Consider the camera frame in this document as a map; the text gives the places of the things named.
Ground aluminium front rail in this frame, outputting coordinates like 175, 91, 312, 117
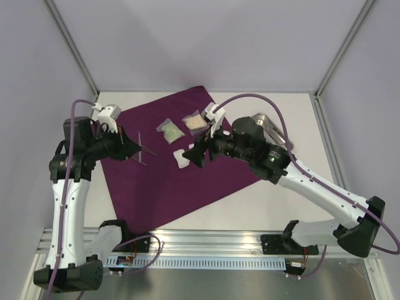
37, 227, 381, 260

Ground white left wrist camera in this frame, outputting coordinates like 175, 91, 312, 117
92, 103, 122, 133

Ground steel instrument tray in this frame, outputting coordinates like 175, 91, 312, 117
251, 112, 294, 151

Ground green gauze packet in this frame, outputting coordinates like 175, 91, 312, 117
156, 118, 185, 144

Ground steel tweezers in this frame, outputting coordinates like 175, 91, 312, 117
131, 156, 147, 166
137, 131, 142, 159
141, 146, 157, 156

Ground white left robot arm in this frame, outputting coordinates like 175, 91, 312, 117
33, 117, 141, 293

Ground right aluminium frame post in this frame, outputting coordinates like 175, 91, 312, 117
314, 0, 378, 100

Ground purple cloth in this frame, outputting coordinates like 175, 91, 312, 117
85, 86, 257, 234

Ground left aluminium frame post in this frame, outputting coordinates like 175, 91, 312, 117
42, 0, 99, 99

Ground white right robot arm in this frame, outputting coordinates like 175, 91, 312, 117
183, 117, 385, 258

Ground aluminium frame post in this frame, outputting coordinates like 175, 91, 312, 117
42, 0, 99, 99
314, 0, 378, 100

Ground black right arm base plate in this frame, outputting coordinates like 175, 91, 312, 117
260, 234, 319, 256

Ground beige gauze packet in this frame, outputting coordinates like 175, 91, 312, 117
182, 110, 208, 136

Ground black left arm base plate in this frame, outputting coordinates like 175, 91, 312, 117
113, 234, 151, 254

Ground slotted cable duct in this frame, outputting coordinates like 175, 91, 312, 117
103, 255, 286, 271

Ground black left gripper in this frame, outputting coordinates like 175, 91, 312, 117
86, 124, 141, 161

